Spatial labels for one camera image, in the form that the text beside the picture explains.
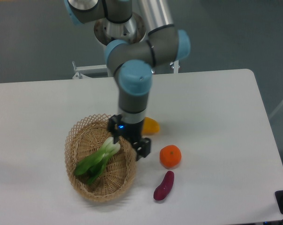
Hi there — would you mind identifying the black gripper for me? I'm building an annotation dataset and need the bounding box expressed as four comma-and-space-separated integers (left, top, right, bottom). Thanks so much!
107, 114, 151, 161

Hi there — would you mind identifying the green bok choy vegetable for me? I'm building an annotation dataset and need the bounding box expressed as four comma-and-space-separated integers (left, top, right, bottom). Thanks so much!
74, 137, 120, 185

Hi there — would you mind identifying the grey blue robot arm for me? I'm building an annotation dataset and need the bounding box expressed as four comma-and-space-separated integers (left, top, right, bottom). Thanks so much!
65, 0, 191, 158

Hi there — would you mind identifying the woven wicker basket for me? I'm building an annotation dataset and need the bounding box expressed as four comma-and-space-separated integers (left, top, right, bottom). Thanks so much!
65, 114, 136, 203

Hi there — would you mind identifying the yellow mango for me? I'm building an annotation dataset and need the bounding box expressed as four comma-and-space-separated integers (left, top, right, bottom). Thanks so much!
141, 117, 160, 135

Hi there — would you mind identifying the orange tangerine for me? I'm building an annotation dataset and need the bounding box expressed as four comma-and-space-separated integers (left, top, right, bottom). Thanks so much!
159, 145, 182, 168

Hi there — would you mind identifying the purple sweet potato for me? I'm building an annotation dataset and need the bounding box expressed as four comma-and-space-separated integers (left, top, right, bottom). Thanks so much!
153, 171, 174, 201

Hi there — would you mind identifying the white metal frame bracket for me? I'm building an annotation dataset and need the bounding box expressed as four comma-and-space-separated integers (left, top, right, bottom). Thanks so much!
72, 60, 181, 80

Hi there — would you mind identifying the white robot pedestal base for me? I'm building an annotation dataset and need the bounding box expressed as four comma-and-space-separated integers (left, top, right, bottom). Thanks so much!
94, 12, 146, 49

